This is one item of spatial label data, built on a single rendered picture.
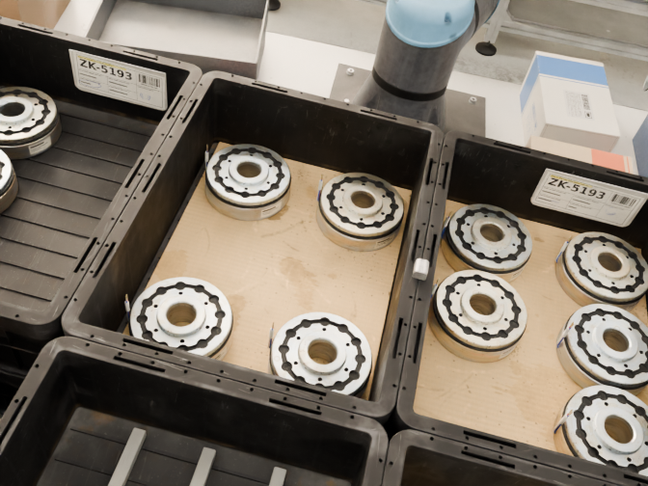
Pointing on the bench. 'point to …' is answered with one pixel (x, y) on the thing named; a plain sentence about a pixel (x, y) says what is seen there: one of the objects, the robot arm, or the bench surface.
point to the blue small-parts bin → (641, 148)
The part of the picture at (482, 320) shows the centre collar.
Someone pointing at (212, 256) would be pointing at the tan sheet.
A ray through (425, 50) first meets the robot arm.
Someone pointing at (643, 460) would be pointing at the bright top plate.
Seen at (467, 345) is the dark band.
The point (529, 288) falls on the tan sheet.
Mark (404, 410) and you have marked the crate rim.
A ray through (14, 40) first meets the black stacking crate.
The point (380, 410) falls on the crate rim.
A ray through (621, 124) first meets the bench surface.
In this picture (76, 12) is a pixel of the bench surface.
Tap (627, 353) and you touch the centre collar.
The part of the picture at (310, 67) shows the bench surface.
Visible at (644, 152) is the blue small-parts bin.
